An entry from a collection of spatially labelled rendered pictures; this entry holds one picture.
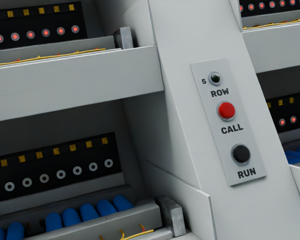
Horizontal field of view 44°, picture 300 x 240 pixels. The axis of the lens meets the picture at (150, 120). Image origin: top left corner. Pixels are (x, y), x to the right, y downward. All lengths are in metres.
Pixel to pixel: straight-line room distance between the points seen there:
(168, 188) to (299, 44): 0.22
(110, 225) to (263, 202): 0.15
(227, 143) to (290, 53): 0.14
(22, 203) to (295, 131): 0.40
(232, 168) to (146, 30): 0.16
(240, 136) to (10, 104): 0.21
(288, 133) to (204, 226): 0.29
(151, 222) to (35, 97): 0.17
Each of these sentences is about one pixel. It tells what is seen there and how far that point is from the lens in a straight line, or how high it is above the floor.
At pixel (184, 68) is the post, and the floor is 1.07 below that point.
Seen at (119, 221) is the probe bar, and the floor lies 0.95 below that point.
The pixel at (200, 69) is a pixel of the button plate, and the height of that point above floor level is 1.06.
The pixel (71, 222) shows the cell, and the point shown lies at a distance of 0.41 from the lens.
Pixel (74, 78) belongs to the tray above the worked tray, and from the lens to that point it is 0.35.
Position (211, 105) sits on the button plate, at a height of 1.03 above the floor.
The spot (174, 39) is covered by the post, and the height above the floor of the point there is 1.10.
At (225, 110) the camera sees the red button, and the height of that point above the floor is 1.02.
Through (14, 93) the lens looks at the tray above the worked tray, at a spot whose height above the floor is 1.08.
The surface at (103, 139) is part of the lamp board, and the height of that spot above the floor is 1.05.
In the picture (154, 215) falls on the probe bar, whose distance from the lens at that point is 0.39.
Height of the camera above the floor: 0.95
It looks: 13 degrees up
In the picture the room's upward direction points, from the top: 16 degrees counter-clockwise
